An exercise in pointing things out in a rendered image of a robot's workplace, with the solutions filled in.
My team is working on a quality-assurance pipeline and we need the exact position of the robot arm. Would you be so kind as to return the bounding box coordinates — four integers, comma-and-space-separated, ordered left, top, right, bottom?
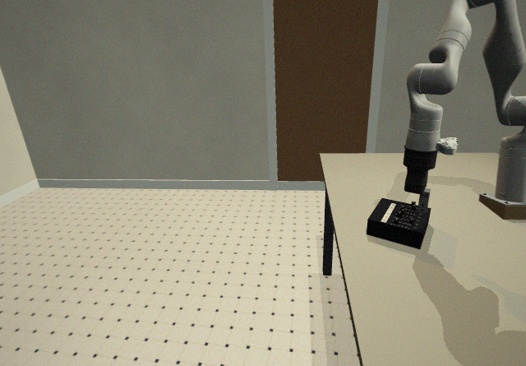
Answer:
407, 0, 526, 202

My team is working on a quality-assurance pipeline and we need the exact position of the black lighting desk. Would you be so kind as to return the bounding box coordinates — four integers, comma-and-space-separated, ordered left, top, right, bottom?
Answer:
367, 198, 431, 249

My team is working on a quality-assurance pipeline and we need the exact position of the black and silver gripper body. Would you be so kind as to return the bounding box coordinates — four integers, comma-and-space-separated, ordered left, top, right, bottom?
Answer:
404, 128, 458, 194

